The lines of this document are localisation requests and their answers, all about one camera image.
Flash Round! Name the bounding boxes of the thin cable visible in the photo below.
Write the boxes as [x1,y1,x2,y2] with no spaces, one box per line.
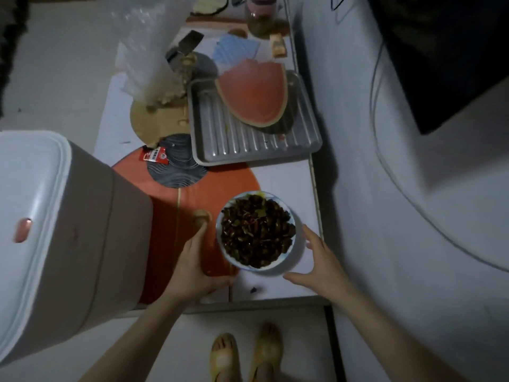
[369,43,509,274]

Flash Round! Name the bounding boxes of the orange round table mat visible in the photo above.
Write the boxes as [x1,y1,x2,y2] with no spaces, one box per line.
[112,146,261,305]

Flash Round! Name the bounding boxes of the yellow left slipper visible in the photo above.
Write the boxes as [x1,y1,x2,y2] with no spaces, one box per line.
[209,333,242,382]

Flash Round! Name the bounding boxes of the white and beige bin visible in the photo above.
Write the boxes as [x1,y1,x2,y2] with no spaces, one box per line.
[0,130,154,367]

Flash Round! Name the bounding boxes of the clear plastic bag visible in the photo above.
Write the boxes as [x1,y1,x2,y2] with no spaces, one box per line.
[109,0,196,107]

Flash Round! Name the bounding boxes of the person's left forearm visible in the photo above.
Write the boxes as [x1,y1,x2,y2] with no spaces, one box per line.
[77,292,192,382]

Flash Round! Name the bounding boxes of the glass jar with pink lid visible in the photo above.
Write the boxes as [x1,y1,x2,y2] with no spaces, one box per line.
[244,0,276,39]

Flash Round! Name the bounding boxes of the blue checked cloth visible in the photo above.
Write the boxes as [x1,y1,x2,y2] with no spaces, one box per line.
[212,34,261,65]

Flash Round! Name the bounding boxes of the person's right hand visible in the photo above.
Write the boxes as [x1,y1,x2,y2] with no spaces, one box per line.
[283,224,357,305]

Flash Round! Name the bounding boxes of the ribbed metal baking tray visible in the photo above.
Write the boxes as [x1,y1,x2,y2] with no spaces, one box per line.
[186,70,323,167]

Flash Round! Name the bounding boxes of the small red packet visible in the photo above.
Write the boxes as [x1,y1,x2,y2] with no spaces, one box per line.
[139,146,169,163]

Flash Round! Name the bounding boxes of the yellow slipper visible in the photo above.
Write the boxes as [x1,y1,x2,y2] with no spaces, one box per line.
[209,333,242,382]
[248,322,284,382]

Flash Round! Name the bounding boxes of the yellow right slipper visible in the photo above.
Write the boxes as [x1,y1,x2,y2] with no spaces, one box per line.
[248,322,284,382]

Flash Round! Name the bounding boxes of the dark stir-fried food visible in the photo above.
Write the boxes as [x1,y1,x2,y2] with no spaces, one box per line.
[220,195,296,269]

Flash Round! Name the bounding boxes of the dark fluffy rug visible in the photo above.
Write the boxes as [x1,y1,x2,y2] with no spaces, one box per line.
[0,0,29,118]

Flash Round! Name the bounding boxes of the dark patterned round coaster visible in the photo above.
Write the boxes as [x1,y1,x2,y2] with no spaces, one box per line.
[146,133,209,189]

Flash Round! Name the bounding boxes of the person's right forearm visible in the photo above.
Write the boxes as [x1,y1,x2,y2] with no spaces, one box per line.
[333,287,470,382]

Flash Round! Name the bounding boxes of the watermelon slice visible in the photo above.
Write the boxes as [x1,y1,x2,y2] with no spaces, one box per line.
[215,59,289,128]

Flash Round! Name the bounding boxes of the kitchen cleaver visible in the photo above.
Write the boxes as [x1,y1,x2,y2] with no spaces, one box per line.
[165,30,204,62]

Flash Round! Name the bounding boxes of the round wooden board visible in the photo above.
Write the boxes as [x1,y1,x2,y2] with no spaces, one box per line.
[130,89,191,149]

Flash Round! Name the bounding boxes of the white plate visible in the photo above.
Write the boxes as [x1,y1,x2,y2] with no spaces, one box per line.
[216,190,297,272]

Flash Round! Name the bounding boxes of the small tan wooden block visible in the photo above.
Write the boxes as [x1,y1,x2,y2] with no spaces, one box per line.
[270,34,288,58]

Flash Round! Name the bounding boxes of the person's left hand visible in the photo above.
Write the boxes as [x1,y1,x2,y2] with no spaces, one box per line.
[164,224,238,311]

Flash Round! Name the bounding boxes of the dark dish with pale food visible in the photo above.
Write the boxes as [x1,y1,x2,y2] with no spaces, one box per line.
[190,0,230,16]

